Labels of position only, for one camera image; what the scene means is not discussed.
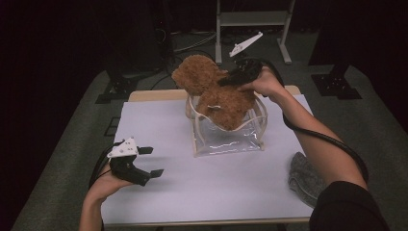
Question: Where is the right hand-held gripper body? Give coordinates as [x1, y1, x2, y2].
[229, 31, 264, 85]

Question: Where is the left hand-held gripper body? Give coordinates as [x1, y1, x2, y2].
[107, 137, 152, 187]

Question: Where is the brown teddy bear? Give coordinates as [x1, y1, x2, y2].
[171, 54, 258, 132]

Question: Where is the clear plastic bag beige trim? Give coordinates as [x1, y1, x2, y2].
[185, 94, 268, 158]

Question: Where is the grey knitted bear sweater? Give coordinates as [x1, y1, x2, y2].
[287, 151, 329, 210]

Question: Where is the person's right hand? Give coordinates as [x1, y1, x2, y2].
[240, 65, 286, 99]

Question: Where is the person's left hand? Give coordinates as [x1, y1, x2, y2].
[86, 169, 136, 206]

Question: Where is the wooden table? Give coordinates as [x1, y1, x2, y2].
[99, 85, 317, 228]

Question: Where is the person's black clothing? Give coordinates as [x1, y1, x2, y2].
[309, 181, 391, 231]

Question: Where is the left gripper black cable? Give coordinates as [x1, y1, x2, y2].
[88, 141, 125, 231]

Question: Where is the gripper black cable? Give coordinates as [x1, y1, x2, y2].
[246, 57, 370, 185]
[88, 141, 125, 231]

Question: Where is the white metal stand frame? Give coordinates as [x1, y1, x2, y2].
[215, 0, 296, 65]

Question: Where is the floor cables bundle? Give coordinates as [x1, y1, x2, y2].
[150, 28, 219, 90]

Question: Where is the black stand base plate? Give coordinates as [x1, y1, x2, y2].
[311, 64, 364, 100]
[94, 70, 140, 105]

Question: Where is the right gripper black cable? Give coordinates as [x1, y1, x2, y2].
[246, 57, 370, 185]

